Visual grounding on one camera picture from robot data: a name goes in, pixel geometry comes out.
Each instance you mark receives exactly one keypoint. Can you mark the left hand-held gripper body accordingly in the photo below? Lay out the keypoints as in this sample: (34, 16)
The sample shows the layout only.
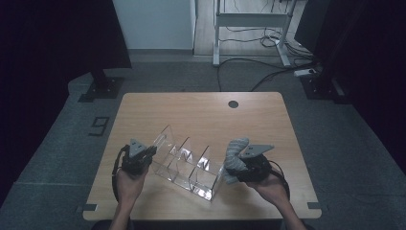
(135, 161)

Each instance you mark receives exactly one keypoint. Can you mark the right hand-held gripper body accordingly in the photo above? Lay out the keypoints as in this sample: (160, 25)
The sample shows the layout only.
(257, 169)

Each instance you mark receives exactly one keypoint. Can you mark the grey striped fluffy sock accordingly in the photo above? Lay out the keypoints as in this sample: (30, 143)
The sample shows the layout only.
(234, 153)

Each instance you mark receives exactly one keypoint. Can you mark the clear acrylic organizer box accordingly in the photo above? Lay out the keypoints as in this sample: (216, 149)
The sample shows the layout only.
(185, 166)

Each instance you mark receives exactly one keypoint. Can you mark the person's right hand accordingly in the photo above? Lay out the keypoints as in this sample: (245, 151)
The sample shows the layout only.
(273, 191)

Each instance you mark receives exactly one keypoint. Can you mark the person's left hand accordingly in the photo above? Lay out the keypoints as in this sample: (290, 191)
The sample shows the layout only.
(129, 190)

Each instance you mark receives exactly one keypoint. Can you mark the black stand base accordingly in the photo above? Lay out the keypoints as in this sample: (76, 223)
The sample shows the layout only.
(103, 87)
(322, 89)

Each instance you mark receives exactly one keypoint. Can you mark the white power strip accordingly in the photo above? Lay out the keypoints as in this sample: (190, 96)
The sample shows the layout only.
(304, 72)

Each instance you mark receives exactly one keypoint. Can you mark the black curtain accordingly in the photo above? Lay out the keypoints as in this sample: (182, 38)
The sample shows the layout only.
(367, 64)
(48, 64)

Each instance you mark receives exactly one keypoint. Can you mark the white metal desk frame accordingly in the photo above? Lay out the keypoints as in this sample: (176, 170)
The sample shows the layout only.
(252, 19)

